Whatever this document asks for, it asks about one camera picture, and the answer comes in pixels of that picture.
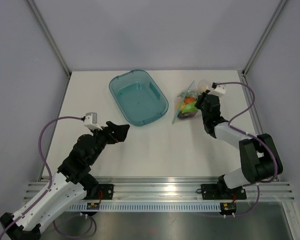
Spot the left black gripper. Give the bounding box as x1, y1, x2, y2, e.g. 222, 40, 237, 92
89, 121, 130, 164

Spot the clear zip top bag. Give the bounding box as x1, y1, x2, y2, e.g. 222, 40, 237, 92
172, 80, 209, 124

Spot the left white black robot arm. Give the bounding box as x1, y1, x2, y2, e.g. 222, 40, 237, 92
0, 121, 130, 240

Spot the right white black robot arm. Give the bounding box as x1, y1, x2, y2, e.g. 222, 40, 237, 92
195, 93, 283, 201

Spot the teal transparent plastic bin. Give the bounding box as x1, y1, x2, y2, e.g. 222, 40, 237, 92
108, 69, 169, 127

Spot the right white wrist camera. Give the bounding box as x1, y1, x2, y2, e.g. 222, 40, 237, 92
210, 82, 226, 97

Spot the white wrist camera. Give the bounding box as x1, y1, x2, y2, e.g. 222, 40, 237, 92
83, 112, 102, 131
210, 82, 226, 97

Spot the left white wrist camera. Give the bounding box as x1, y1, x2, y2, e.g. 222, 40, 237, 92
83, 112, 102, 131

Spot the aluminium mounting rail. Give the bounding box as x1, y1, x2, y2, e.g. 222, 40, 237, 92
23, 176, 296, 203

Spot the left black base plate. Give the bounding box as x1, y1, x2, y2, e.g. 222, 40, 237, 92
94, 183, 115, 201

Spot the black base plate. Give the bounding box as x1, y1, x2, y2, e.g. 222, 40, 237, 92
200, 183, 247, 200
94, 183, 115, 201

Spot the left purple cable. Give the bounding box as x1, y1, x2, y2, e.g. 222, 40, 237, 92
0, 116, 86, 240

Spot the white slotted cable duct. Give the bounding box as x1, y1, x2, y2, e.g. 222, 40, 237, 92
67, 202, 221, 213

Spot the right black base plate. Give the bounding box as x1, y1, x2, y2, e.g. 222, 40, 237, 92
200, 183, 247, 200

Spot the left aluminium frame post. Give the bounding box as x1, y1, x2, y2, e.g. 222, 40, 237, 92
25, 0, 72, 79

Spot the aluminium frame post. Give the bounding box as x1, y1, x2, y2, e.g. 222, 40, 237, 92
242, 0, 290, 78
25, 0, 72, 79

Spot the right aluminium frame post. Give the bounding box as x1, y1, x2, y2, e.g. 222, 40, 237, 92
242, 0, 290, 78

